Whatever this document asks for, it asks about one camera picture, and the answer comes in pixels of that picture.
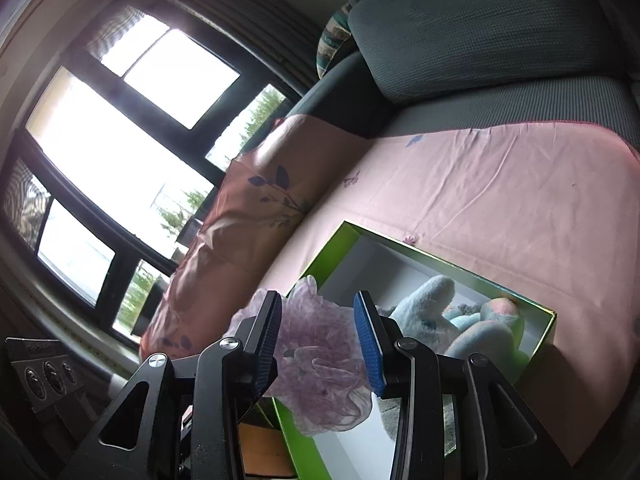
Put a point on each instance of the round plant pot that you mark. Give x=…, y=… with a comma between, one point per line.
x=187, y=234

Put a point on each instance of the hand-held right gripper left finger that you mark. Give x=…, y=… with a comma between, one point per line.
x=267, y=347

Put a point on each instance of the pastel plush toy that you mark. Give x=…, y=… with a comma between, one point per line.
x=480, y=330

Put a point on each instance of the long dark planter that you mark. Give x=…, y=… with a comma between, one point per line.
x=145, y=312

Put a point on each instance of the grey curtain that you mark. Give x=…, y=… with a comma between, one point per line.
x=240, y=10

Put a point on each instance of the purple mesh bath loofah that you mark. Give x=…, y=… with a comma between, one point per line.
x=320, y=360

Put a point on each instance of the pink leaf-print pillow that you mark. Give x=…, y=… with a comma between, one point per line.
x=240, y=220

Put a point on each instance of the green cardboard box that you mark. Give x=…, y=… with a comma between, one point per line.
x=360, y=452

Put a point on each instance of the grey sofa cushion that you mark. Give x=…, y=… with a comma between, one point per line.
x=475, y=25

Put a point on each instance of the pink bed sheet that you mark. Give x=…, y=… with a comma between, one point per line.
x=500, y=200

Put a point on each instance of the grey sofa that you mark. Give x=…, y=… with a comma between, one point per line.
x=340, y=95

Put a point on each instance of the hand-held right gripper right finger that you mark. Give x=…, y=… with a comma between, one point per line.
x=370, y=347

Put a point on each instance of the black speaker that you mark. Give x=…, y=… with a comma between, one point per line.
x=45, y=375

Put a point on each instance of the striped cushion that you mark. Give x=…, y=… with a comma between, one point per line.
x=332, y=45

